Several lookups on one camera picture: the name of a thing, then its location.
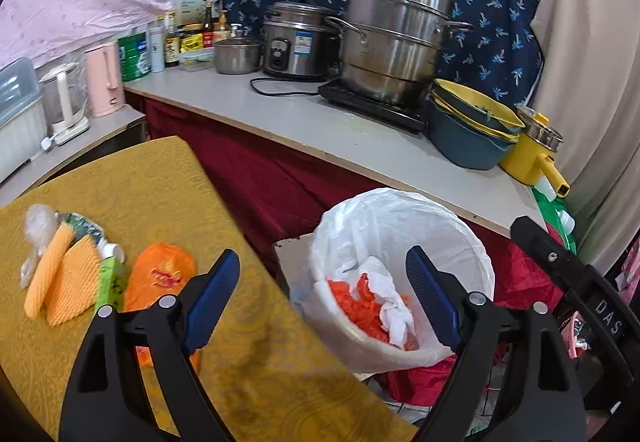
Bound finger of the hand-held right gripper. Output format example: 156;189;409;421
510;216;596;293

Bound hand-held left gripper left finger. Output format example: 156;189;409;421
59;248;242;442

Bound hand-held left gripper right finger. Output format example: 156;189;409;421
405;245;587;442

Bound white tissue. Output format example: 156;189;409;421
350;257;416;343

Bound orange printed plastic bag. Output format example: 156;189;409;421
122;242;201;368

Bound red-orange plastic bag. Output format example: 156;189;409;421
327;278;421;350

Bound white lined trash bin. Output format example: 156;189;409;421
290;187;496;375

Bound slim green box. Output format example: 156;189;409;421
95;242;125;313

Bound orange foam net sleeve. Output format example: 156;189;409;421
46;235;101;328

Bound green snack wrapper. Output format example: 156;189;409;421
55;212;103;248

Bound orange waffle sponge cloth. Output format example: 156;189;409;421
24;222;76;320

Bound clear plastic bag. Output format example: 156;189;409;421
20;203;58;290

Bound pink plastic basket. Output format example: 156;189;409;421
565;309;601;363

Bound green cloth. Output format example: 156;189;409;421
530;185;578;255

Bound yellow electric pot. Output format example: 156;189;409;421
499;105;571;198

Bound yellow strainer basin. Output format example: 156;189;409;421
430;78;526;133
431;97;523;143

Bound red cloth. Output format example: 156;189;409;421
125;90;566;408

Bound stacked yellow blue basins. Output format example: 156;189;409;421
424;100;521;171

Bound beige curtain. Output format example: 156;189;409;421
500;0;640;273

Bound black induction cooker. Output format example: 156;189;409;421
319;78;431;133

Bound navy floral cloth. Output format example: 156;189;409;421
221;0;545;110

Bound clear food container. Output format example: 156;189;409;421
177;50;215;72

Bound pink electric kettle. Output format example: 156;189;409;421
84;43;126;118

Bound small steel lidded pot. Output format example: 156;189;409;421
212;25;265;76

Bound large steel steamer pot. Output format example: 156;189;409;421
327;0;475;106

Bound white glass kettle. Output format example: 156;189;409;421
39;62;91;146

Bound green tin can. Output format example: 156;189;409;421
117;31;152;83

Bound white bottle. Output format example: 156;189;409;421
149;20;167;73

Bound soy sauce bottle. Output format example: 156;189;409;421
164;11;181;69

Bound yellow label jar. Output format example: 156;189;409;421
179;25;203;54

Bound dish box with clear lid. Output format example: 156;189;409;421
0;56;51;185

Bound steel rice cooker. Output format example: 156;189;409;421
262;1;343;82

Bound dark sauce bottle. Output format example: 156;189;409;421
200;2;216;48

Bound black power cable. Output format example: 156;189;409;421
249;76;323;98

